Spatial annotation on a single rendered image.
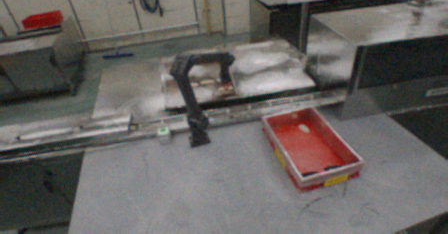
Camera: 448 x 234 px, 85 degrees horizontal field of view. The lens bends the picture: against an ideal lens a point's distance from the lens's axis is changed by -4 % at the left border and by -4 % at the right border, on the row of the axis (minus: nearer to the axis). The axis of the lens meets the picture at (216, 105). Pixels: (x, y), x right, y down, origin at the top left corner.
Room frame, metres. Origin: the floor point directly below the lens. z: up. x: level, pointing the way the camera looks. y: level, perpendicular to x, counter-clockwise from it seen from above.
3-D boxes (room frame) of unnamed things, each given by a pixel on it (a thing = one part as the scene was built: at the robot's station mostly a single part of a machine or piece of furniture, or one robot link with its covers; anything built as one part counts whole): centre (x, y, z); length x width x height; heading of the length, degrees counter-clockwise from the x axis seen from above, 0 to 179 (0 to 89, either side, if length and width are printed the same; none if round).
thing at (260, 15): (3.53, -1.68, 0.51); 1.93 x 1.05 x 1.02; 93
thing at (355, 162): (0.91, -0.44, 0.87); 0.49 x 0.34 x 0.10; 9
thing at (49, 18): (4.18, 2.57, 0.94); 0.51 x 0.36 x 0.13; 97
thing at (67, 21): (4.18, 2.57, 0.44); 0.70 x 0.55 x 0.87; 93
